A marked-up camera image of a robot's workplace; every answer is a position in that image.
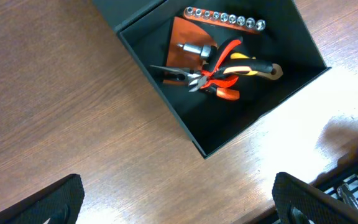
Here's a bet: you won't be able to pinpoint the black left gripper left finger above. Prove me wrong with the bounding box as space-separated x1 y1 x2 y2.
0 174 85 224

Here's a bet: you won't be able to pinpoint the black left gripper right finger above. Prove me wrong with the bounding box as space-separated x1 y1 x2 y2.
272 172 358 224

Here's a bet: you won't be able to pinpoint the orange black needle-nose pliers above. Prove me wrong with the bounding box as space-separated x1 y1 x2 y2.
150 65 240 101

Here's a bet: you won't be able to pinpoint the black yellow ratchet screwdriver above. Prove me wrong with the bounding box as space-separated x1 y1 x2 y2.
176 43 278 75

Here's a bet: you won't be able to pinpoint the red black diagonal cutters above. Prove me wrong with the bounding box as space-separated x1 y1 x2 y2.
189 37 243 92

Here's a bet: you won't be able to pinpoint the socket set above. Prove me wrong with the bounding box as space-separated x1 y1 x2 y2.
183 6 266 34

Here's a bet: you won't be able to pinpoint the orange spatula with wooden handle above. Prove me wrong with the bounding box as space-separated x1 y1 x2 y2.
161 17 283 88

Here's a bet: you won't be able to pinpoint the dark green open box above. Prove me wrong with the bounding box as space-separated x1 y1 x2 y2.
94 0 327 157

